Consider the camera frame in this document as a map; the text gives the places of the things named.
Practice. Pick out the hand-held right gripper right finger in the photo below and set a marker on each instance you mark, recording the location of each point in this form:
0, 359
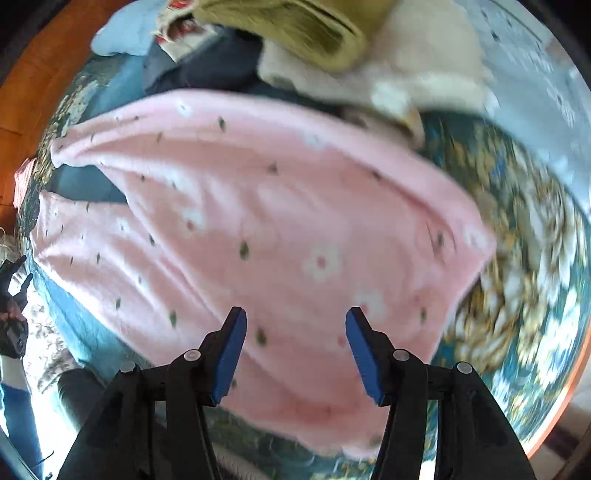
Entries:
364, 355

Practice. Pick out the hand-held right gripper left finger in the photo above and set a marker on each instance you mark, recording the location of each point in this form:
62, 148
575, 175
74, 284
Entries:
229, 350

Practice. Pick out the white red patterned cloth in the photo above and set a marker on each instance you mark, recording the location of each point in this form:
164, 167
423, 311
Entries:
173, 27

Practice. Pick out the light blue garment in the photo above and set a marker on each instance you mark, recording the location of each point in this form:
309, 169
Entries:
124, 32

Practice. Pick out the teal floral bedspread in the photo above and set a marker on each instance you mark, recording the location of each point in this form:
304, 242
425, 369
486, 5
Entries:
517, 258

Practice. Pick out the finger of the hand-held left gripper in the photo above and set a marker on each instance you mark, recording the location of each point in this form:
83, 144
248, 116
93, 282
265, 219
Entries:
14, 277

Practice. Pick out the pink floral garment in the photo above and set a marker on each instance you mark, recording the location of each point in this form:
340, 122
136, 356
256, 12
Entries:
258, 221

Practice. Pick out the dark navy garment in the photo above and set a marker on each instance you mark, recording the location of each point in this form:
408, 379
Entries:
203, 64

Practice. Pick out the pale blue patterned sheet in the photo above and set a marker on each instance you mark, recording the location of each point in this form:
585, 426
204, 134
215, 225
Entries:
535, 60

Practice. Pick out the olive green knitted garment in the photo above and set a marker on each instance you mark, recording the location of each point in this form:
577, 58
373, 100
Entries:
295, 27

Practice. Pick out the cream white fleece garment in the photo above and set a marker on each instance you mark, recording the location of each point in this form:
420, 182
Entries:
406, 64

